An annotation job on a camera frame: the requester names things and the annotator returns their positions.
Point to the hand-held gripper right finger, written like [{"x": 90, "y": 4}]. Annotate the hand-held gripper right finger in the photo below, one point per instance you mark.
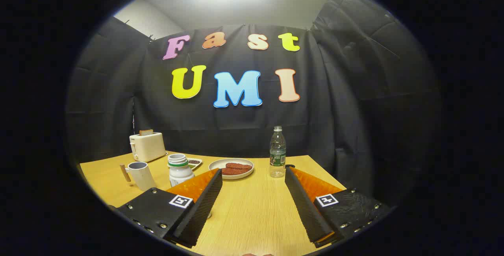
[{"x": 305, "y": 208}]

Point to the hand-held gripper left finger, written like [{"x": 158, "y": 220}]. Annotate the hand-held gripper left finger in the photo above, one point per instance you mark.
[{"x": 204, "y": 204}]

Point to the clear plastic water bottle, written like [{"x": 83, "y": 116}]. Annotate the clear plastic water bottle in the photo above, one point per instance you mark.
[{"x": 277, "y": 149}]

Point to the white round plate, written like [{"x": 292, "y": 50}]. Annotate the white round plate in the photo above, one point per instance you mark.
[{"x": 216, "y": 165}]

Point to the white divided dish of beans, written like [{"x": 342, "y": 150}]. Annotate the white divided dish of beans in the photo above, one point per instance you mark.
[{"x": 195, "y": 164}]

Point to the wooden table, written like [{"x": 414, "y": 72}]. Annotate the wooden table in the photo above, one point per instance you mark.
[{"x": 252, "y": 208}]

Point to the red meat slices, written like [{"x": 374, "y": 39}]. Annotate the red meat slices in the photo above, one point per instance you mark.
[{"x": 236, "y": 168}]

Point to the cream toaster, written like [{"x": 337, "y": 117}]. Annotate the cream toaster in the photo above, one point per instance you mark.
[{"x": 147, "y": 147}]

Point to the toast slice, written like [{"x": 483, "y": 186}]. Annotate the toast slice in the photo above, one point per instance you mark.
[{"x": 146, "y": 132}]

